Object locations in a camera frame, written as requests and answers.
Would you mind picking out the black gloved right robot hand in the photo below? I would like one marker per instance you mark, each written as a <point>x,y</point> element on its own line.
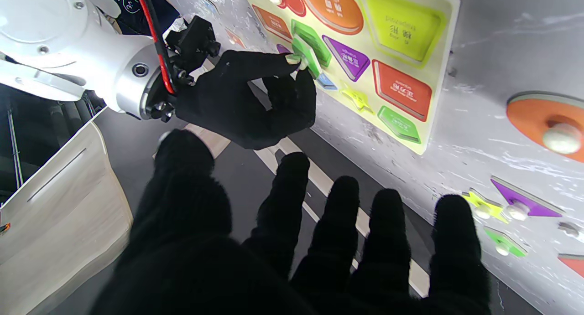
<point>237,105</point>

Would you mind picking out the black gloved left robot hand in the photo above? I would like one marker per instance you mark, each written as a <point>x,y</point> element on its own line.
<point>191,260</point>

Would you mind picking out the orange-red rectangle puzzle piece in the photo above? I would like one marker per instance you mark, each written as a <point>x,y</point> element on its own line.
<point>235,38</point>

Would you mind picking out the purple circle puzzle piece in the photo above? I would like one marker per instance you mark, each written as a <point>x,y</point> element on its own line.
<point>283,49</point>

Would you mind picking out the green hexagon puzzle piece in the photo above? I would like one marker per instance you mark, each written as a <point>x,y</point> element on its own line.
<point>308,55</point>

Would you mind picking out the red heart puzzle piece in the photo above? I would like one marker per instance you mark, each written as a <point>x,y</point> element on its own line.
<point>292,2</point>

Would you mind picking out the yellow wooden shape puzzle board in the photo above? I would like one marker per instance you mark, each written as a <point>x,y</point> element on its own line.
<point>438,32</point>

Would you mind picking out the red square puzzle piece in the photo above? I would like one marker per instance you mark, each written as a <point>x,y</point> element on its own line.
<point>575,264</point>

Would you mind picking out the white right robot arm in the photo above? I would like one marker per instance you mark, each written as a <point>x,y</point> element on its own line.
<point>45,32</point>

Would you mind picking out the wooden cutting board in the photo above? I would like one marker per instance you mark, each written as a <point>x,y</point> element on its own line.
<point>54,214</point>

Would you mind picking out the yellow star puzzle piece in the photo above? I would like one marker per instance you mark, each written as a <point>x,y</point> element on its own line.
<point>474,201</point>

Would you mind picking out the orange oval puzzle piece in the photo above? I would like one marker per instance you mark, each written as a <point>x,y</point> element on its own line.
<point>529,119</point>

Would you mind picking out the green trapezoid puzzle piece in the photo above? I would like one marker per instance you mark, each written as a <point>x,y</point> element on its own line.
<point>513,246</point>

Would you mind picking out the purple triangle puzzle piece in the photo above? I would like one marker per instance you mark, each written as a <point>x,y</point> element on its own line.
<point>538,208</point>

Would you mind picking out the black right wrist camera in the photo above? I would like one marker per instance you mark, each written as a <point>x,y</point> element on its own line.
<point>196,37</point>

